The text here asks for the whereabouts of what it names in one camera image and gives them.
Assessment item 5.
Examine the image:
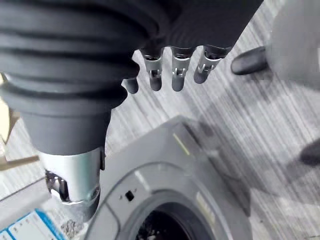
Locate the light wooden basket stand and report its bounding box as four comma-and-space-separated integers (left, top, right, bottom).
0, 72, 40, 172

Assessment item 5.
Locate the robot right silver leg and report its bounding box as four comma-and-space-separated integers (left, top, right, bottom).
264, 0, 320, 81

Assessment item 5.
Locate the robot right dark foot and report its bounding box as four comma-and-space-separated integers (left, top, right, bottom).
230, 46, 268, 76

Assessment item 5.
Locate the robot dark foot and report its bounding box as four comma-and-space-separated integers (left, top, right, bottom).
299, 141, 320, 167
230, 46, 268, 76

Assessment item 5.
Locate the silver front-load washing machine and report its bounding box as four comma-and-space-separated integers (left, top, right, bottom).
0, 114, 253, 240

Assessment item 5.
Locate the robot left dark foot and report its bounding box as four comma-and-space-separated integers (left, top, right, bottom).
299, 141, 320, 167

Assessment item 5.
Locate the robot right five-finger hand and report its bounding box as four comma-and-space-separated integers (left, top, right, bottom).
0, 0, 265, 222

